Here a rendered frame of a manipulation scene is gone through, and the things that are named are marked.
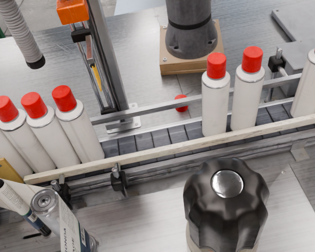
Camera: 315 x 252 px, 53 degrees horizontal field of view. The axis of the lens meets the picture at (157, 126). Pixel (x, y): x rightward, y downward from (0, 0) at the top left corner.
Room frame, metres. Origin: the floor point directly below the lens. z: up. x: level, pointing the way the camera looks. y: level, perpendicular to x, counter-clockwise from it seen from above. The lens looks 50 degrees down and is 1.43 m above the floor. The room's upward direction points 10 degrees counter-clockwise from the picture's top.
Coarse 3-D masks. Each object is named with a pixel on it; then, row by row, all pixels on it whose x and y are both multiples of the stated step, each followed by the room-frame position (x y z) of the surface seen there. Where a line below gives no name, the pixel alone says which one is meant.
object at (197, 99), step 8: (272, 80) 0.46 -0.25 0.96; (280, 80) 0.46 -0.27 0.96; (288, 80) 0.46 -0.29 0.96; (296, 80) 0.46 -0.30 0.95; (232, 88) 0.46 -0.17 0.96; (264, 88) 0.45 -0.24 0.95; (192, 96) 0.46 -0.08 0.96; (200, 96) 0.45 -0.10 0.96; (152, 104) 0.45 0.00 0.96; (160, 104) 0.45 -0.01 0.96; (168, 104) 0.45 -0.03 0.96; (176, 104) 0.45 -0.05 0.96; (184, 104) 0.45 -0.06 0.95; (120, 112) 0.45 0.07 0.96; (128, 112) 0.44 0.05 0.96; (136, 112) 0.44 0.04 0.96; (144, 112) 0.44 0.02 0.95; (152, 112) 0.44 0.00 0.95; (96, 120) 0.44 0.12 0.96; (104, 120) 0.44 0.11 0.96; (112, 120) 0.44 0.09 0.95
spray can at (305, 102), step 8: (312, 56) 0.42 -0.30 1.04; (304, 64) 0.43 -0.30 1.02; (312, 64) 0.41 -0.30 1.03; (304, 72) 0.42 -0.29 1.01; (312, 72) 0.41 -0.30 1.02; (304, 80) 0.42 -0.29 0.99; (312, 80) 0.40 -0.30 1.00; (304, 88) 0.41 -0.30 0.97; (312, 88) 0.40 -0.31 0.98; (296, 96) 0.42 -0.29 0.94; (304, 96) 0.41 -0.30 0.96; (312, 96) 0.40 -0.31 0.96; (296, 104) 0.42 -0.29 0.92; (304, 104) 0.40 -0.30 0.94; (312, 104) 0.40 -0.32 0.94; (296, 112) 0.41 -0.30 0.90; (304, 112) 0.40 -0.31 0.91; (312, 112) 0.40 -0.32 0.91
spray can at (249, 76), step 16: (256, 48) 0.42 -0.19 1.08; (240, 64) 0.44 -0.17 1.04; (256, 64) 0.40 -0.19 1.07; (240, 80) 0.40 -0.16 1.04; (256, 80) 0.39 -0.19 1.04; (240, 96) 0.40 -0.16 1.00; (256, 96) 0.39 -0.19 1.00; (240, 112) 0.40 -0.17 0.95; (256, 112) 0.40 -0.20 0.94; (240, 128) 0.39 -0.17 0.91
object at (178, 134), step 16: (272, 112) 0.44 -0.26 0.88; (288, 112) 0.43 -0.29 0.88; (176, 128) 0.45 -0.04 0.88; (192, 128) 0.44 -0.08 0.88; (304, 128) 0.38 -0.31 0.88; (112, 144) 0.43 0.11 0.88; (128, 144) 0.42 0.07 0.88; (144, 144) 0.42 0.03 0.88; (160, 144) 0.41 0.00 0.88; (224, 144) 0.38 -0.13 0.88; (144, 160) 0.38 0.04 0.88; (160, 160) 0.37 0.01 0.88; (80, 176) 0.36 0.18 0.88
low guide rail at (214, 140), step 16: (256, 128) 0.38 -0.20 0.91; (272, 128) 0.38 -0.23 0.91; (288, 128) 0.38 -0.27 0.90; (176, 144) 0.38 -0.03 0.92; (192, 144) 0.37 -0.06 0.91; (208, 144) 0.37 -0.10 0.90; (96, 160) 0.37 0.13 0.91; (112, 160) 0.37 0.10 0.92; (128, 160) 0.36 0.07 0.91; (32, 176) 0.36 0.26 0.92; (48, 176) 0.36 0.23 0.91
